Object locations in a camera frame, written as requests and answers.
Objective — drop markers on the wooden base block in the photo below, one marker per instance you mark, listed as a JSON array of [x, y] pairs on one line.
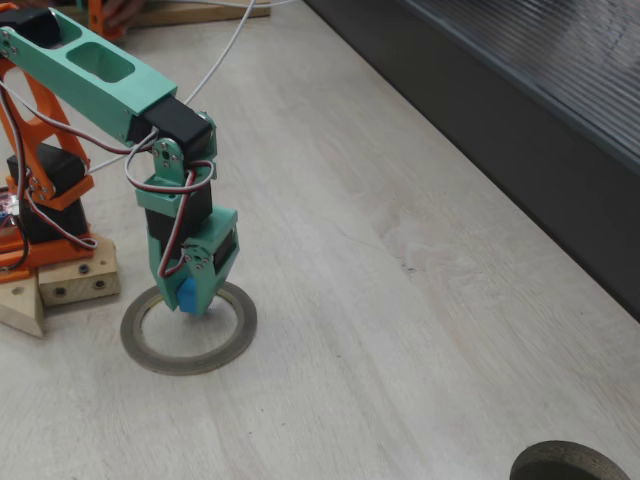
[[75, 292]]

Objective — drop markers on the flat wooden board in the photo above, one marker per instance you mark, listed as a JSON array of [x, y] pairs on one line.
[[200, 12]]

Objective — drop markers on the blue cube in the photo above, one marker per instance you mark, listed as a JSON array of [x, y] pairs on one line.
[[189, 300]]

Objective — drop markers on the grey desk partition screen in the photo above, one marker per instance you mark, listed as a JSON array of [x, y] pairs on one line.
[[500, 100]]

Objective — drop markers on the person's hand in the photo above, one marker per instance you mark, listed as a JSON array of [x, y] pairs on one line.
[[122, 10]]

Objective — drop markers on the light wooden plank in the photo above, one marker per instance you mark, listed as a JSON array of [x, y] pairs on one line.
[[20, 310]]

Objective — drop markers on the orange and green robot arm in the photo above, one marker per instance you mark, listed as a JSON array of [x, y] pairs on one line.
[[75, 95]]

